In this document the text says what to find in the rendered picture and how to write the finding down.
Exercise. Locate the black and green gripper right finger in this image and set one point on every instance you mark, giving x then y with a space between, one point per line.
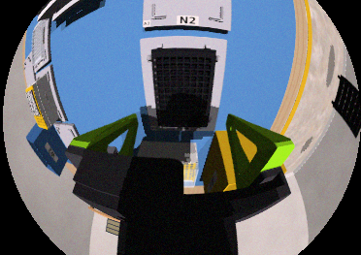
272 149

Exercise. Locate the blue bin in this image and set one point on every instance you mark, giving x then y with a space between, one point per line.
49 147

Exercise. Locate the blue bench mat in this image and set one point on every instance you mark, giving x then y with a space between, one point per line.
96 61

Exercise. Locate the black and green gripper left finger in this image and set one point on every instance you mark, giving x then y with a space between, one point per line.
99 139

